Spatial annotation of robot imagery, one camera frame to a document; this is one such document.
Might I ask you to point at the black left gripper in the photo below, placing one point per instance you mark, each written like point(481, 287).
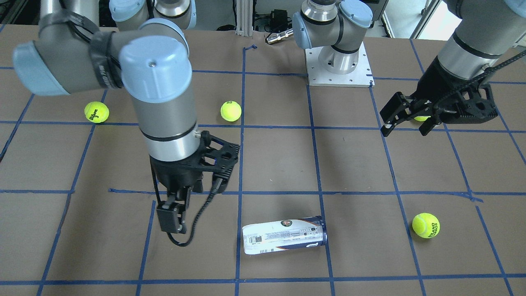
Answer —
point(431, 85)

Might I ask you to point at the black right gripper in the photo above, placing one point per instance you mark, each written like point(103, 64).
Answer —
point(174, 176)

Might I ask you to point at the tennis ball can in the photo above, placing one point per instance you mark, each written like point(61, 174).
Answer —
point(283, 235)

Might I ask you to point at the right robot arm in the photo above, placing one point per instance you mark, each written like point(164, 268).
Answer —
point(149, 58)

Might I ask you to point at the tennis ball near left gripper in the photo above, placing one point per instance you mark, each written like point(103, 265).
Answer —
point(421, 118)

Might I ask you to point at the Roland Garros tennis ball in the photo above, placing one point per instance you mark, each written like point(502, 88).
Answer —
point(426, 225)

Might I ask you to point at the middle tennis ball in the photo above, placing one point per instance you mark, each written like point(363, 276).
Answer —
point(231, 111)

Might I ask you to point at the Wilson tennis ball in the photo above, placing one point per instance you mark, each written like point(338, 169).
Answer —
point(96, 112)

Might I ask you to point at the silver metal connector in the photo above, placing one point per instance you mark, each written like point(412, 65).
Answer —
point(276, 37)

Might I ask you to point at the black power adapter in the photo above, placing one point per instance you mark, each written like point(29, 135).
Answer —
point(278, 19)

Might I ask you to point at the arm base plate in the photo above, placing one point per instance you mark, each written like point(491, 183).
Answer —
point(328, 67)

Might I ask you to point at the aluminium frame post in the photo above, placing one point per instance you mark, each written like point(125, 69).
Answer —
point(244, 17)

